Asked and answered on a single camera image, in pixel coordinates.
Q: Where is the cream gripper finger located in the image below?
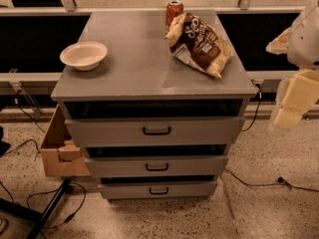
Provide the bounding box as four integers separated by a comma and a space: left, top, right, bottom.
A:
274, 109, 302, 130

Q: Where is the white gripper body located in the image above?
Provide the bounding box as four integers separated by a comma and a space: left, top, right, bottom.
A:
282, 70, 319, 112

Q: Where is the grey drawer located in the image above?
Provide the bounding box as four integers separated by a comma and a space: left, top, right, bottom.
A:
66, 117, 244, 147
85, 155, 228, 177
98, 181, 217, 199

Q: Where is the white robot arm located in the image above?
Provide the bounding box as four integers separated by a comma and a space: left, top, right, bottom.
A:
266, 0, 319, 134

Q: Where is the grey top drawer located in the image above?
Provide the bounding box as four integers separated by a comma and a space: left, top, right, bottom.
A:
66, 117, 244, 147

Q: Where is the grey bottom drawer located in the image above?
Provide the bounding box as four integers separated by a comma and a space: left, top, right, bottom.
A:
98, 181, 217, 199

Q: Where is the grey drawer cabinet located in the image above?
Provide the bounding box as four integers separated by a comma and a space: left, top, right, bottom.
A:
50, 9, 259, 201

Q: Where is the brown chip bag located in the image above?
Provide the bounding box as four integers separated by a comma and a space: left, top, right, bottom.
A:
165, 13, 233, 79

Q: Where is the red soda can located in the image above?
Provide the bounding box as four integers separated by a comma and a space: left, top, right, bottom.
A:
165, 0, 183, 29

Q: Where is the white bowl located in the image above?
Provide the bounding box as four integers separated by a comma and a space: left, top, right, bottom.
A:
60, 41, 108, 71

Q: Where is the cardboard box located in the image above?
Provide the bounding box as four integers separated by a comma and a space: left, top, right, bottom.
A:
40, 107, 90, 177

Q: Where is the black stand leg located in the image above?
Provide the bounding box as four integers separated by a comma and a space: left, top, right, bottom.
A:
0, 178, 71, 239

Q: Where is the black cable behind cabinet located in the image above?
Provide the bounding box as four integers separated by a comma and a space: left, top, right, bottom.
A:
240, 83, 263, 132

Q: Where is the black floor cable right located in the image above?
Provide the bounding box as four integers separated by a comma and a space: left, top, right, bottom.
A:
224, 168, 319, 194

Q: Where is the black floor cable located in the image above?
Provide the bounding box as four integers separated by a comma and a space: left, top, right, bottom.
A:
224, 168, 319, 194
26, 182, 88, 231

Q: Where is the black floor cable left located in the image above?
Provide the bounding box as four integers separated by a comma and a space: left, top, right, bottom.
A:
26, 182, 88, 231

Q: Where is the metal bracket left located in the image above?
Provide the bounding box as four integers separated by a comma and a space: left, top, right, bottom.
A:
9, 77, 42, 120

